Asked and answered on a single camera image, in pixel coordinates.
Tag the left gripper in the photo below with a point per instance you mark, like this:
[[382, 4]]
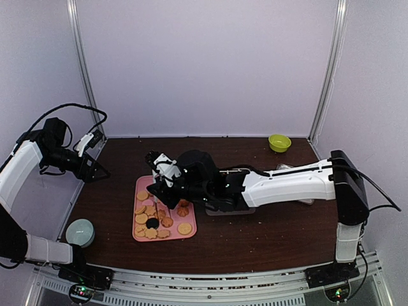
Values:
[[87, 176]]

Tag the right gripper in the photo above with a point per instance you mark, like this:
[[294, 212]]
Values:
[[162, 194]]

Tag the tan swirl cookie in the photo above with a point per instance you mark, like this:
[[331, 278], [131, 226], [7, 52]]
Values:
[[183, 211]]

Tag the metal serving tongs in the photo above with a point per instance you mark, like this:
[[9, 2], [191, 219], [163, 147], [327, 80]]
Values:
[[162, 210]]

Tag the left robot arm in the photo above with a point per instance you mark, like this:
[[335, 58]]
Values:
[[37, 181]]

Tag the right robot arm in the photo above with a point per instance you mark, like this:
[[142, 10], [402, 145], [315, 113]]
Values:
[[194, 177]]

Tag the white divided cookie tin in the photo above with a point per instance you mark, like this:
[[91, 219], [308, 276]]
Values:
[[228, 213]]

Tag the round tan cookie bottom right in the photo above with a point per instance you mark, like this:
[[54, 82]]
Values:
[[184, 228]]

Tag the pink plastic tray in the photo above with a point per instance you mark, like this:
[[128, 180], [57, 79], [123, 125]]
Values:
[[144, 209]]

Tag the black sandwich cookie lower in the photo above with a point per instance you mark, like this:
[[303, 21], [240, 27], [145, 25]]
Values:
[[152, 223]]

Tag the flower shaped tan cookie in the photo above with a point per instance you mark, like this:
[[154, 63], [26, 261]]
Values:
[[164, 233]]

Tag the green plastic bowl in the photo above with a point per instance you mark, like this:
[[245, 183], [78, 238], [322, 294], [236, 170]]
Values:
[[279, 143]]

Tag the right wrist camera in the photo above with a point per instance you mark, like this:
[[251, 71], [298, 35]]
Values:
[[163, 168]]

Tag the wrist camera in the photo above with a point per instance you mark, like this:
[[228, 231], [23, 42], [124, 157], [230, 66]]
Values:
[[89, 140], [163, 168]]

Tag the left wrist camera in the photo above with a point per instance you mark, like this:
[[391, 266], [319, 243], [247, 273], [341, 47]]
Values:
[[89, 140]]

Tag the left frame post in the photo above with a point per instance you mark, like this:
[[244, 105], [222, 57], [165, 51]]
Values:
[[80, 53]]

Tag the frame post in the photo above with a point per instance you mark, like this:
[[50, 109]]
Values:
[[80, 53], [328, 81]]

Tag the right frame post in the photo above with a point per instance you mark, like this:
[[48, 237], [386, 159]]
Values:
[[328, 81]]

